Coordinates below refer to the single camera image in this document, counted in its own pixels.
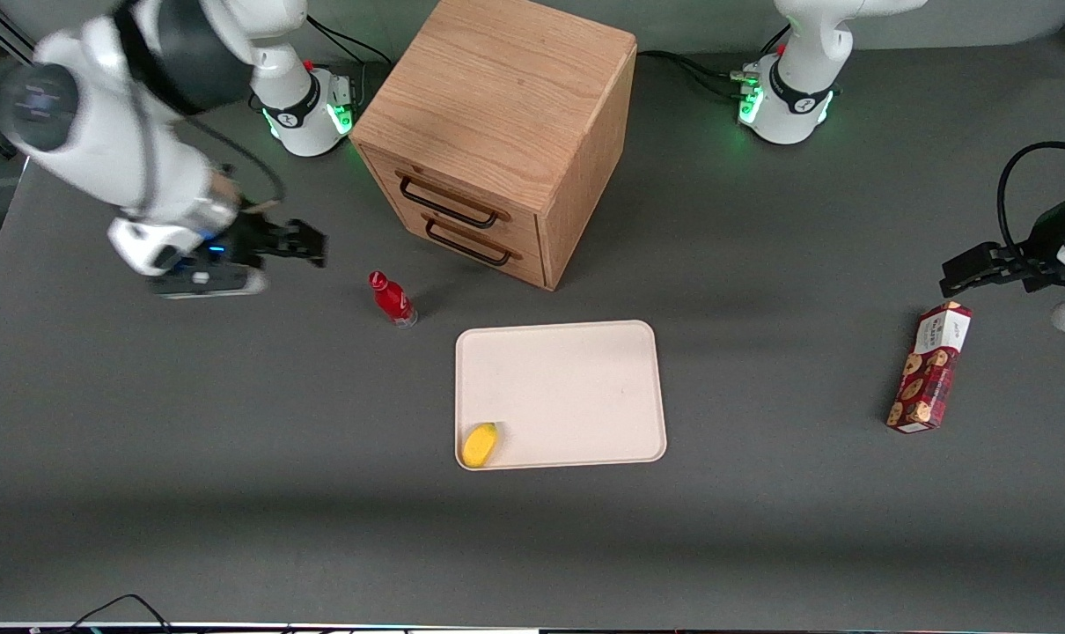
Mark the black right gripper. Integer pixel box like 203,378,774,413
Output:
221,214,327,269

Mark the beige plastic tray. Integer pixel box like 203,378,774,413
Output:
455,320,668,471

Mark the yellow lemon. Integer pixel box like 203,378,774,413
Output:
461,423,500,468

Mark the black cable at table edge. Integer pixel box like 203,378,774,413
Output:
57,593,174,634

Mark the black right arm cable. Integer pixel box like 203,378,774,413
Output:
186,116,286,210

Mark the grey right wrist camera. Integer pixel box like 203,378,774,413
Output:
149,267,268,299

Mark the red coke bottle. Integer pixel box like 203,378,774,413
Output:
369,270,419,329

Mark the red cookie box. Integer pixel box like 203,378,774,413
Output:
885,301,973,435

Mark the black base power cable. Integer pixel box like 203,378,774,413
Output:
636,49,756,100
306,14,393,67

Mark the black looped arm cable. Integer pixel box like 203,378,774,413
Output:
997,141,1065,258

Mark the aluminium frame rail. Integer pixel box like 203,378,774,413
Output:
0,16,36,64

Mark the wooden drawer cabinet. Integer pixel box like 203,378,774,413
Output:
349,0,638,291

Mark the black drawer handle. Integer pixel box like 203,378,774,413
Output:
398,173,502,230
424,217,513,268

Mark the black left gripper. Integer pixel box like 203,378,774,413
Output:
940,195,1065,298

